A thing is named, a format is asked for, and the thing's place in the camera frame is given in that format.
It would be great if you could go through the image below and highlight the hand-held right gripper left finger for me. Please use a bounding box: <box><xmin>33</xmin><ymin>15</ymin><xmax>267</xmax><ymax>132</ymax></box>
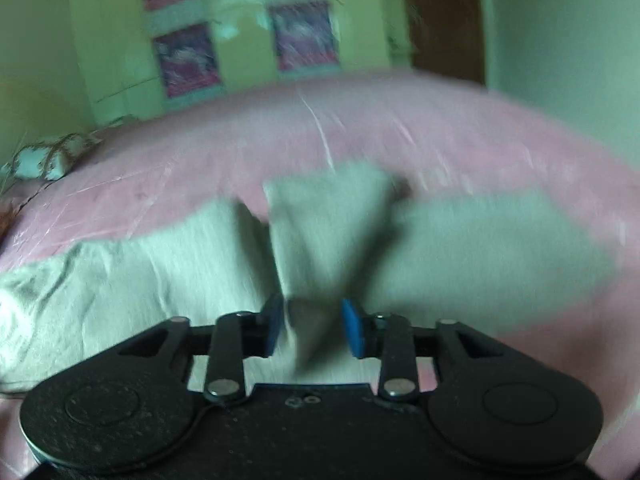
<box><xmin>117</xmin><ymin>294</ymin><xmax>285</xmax><ymax>403</ymax></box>

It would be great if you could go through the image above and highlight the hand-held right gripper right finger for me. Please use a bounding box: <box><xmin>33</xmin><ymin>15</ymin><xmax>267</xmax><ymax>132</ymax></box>
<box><xmin>341</xmin><ymin>299</ymin><xmax>507</xmax><ymax>402</ymax></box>

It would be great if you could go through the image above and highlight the grey towel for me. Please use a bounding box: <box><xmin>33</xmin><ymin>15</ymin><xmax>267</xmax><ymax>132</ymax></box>
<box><xmin>0</xmin><ymin>162</ymin><xmax>617</xmax><ymax>386</ymax></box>

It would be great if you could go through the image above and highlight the pink checked bed sheet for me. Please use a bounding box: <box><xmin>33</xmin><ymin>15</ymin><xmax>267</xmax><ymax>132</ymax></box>
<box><xmin>0</xmin><ymin>67</ymin><xmax>640</xmax><ymax>480</ymax></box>

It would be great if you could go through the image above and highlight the white patterned pillow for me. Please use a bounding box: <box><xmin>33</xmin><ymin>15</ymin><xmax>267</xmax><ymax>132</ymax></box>
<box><xmin>12</xmin><ymin>132</ymin><xmax>97</xmax><ymax>181</ymax></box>

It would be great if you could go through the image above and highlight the brown wooden door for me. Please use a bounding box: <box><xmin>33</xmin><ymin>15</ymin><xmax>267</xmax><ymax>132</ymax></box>
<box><xmin>399</xmin><ymin>0</ymin><xmax>488</xmax><ymax>86</ymax></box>

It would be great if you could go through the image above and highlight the pale green wardrobe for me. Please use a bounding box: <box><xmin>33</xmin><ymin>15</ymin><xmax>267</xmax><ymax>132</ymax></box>
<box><xmin>67</xmin><ymin>0</ymin><xmax>416</xmax><ymax>127</ymax></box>

